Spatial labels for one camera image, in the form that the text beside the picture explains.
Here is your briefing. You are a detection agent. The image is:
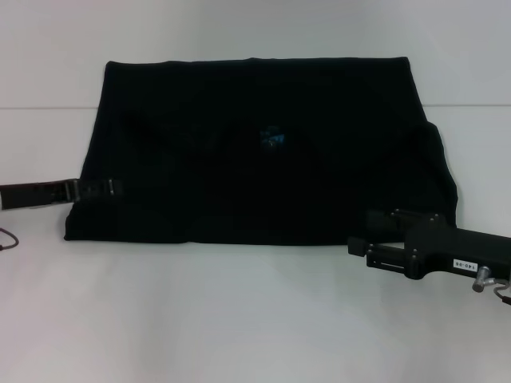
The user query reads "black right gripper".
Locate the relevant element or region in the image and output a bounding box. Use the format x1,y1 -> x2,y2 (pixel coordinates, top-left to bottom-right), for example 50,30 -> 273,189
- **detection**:
347,207 -> 511,281

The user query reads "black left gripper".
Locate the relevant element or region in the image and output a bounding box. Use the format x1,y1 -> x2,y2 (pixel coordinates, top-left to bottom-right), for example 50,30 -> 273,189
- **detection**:
2,177 -> 124,211

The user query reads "black shirt with FREE print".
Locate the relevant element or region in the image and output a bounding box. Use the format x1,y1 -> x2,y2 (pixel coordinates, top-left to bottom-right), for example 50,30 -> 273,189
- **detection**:
63,57 -> 459,247

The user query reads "dark red left arm cable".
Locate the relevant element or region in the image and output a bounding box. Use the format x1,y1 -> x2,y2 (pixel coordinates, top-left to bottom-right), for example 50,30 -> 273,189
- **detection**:
0,227 -> 20,253

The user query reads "right gripper metal cable connector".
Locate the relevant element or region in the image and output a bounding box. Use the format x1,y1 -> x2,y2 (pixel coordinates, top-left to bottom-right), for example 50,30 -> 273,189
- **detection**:
470,264 -> 511,307

